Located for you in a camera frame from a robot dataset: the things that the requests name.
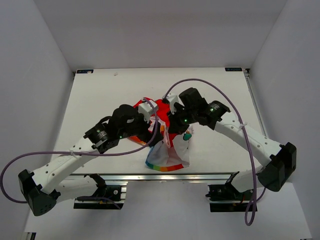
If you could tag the blue corner label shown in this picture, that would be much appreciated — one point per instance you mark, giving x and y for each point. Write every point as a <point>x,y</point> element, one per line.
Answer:
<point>233,69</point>
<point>84,71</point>

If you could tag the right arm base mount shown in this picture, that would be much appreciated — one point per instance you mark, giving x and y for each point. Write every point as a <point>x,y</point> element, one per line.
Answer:
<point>236,195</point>

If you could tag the colourful children's zip jacket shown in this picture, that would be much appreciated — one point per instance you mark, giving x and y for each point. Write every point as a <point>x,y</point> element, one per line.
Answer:
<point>173,152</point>

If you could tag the aluminium front rail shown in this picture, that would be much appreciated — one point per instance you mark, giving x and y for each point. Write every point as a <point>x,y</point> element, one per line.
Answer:
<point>205,177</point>

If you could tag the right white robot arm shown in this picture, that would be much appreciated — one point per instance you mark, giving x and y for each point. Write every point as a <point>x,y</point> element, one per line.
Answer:
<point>277,161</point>

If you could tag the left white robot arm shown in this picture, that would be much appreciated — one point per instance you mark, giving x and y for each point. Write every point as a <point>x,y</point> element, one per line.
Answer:
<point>46,186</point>

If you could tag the right blue corner label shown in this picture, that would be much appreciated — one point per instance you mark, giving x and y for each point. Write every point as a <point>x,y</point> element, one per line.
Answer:
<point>233,69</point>

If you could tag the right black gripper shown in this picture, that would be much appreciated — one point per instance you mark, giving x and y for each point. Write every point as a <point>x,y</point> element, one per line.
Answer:
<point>173,123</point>

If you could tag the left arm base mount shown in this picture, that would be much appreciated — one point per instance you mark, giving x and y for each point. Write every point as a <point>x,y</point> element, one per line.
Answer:
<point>106,196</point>

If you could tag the left blue corner label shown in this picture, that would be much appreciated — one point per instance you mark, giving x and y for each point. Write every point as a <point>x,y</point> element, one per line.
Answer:
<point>84,71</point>

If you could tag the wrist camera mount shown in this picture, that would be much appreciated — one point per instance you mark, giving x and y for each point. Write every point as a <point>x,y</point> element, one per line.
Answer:
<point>171,99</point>
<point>147,108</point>

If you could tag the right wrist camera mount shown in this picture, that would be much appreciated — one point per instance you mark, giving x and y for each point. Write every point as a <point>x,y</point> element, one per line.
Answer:
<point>171,99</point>

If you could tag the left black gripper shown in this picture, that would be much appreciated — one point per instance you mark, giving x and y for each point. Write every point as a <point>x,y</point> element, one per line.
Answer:
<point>145,131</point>

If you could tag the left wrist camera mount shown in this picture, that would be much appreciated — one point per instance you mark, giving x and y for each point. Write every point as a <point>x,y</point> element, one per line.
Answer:
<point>147,108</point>

